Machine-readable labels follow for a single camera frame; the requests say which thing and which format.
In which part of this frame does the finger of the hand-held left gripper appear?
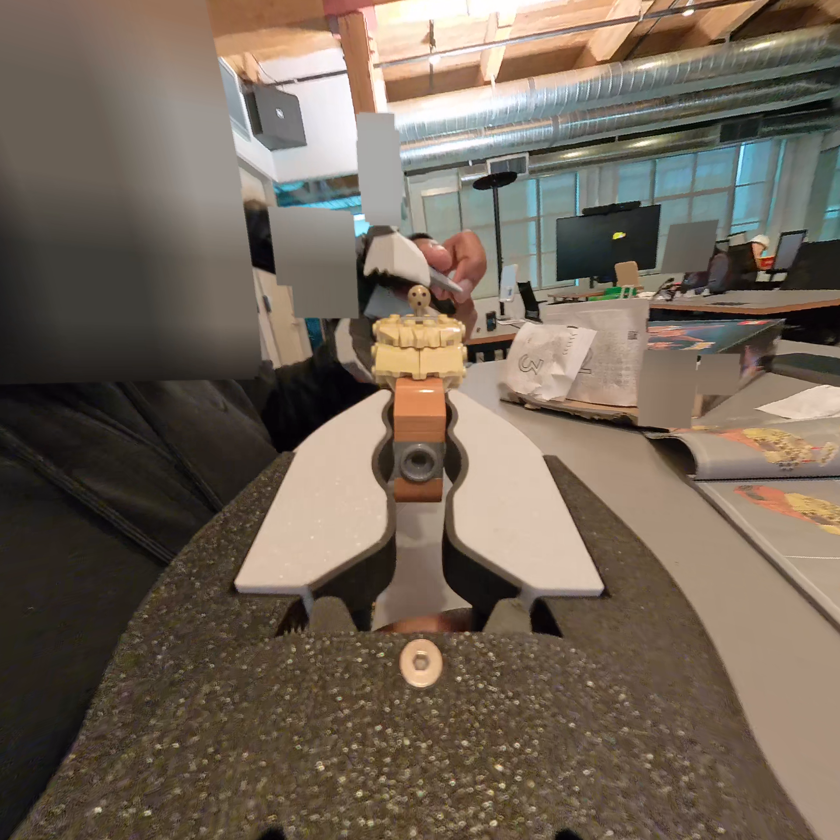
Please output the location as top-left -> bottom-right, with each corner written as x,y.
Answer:
361,225 -> 437,274
371,258 -> 466,303

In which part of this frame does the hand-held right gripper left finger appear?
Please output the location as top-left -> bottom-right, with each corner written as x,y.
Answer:
233,389 -> 399,601

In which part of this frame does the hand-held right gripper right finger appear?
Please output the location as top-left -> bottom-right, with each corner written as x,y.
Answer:
443,389 -> 606,601

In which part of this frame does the tan brick model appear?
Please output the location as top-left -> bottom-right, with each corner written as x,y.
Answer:
372,281 -> 471,504

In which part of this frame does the person's left forearm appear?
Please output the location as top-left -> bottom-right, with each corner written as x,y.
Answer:
260,331 -> 384,450

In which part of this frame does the black floor lamp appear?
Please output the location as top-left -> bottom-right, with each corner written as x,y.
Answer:
472,170 -> 521,319

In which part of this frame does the brown cardboard piece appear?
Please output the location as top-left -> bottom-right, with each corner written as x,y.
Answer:
529,392 -> 647,426

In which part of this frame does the wooden pillar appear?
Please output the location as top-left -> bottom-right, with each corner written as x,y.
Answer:
336,0 -> 391,116

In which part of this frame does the black monitor screen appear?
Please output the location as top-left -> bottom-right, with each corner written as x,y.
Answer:
554,203 -> 662,284

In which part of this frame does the person's black jacket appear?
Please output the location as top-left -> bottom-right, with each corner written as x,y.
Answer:
0,329 -> 388,840

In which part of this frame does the grey instruction booklet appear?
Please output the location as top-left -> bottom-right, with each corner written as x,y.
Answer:
649,418 -> 840,568

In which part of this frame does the dark printed kit box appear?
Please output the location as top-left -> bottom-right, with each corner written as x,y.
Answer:
641,318 -> 791,430

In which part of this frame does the white dotted paper sheet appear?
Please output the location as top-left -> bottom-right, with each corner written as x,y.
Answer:
754,382 -> 840,424

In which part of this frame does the wooden table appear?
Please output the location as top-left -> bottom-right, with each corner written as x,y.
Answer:
654,288 -> 840,319

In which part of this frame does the black wall speaker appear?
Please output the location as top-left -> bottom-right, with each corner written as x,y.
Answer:
242,84 -> 311,153

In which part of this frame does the silver ceiling duct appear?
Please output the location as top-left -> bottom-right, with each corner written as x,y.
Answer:
392,24 -> 840,169

